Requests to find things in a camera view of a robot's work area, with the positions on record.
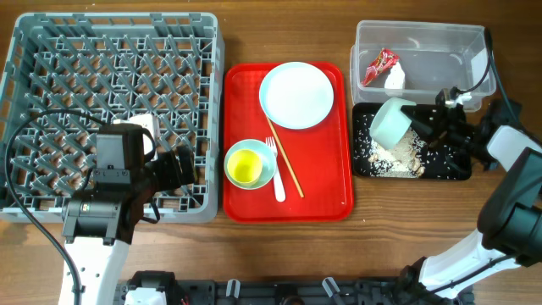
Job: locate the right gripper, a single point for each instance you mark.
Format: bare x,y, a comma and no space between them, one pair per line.
435,116

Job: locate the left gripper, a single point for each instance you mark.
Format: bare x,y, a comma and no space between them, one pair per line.
174,179

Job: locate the mint green bowl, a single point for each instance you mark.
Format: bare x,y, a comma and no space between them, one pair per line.
390,124

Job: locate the rice food waste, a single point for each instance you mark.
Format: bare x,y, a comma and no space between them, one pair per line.
396,156

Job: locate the red snack wrapper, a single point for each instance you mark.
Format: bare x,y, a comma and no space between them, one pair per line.
384,61

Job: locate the yellow plastic cup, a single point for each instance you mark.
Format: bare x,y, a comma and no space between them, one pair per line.
244,167

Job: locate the light blue bowl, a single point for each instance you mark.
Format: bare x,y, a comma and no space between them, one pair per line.
266,155

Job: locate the white plastic fork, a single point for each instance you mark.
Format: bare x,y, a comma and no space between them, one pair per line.
279,190

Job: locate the wooden chopstick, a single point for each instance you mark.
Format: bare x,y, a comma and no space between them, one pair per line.
285,157

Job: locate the light blue round plate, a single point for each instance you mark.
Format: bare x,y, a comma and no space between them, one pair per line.
296,95

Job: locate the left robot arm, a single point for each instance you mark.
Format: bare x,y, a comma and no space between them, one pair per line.
99,222

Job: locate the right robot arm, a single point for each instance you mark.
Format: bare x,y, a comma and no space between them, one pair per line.
508,232

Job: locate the black waste tray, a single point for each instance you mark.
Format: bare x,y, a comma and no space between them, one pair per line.
444,165

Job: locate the grey dishwasher rack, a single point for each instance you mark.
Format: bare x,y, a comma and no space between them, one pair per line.
66,72

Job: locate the crumpled white tissue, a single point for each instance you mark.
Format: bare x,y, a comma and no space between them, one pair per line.
395,81

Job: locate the clear plastic bin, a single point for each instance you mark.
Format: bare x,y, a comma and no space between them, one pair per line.
433,56

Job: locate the red plastic tray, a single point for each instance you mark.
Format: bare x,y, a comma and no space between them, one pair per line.
320,156

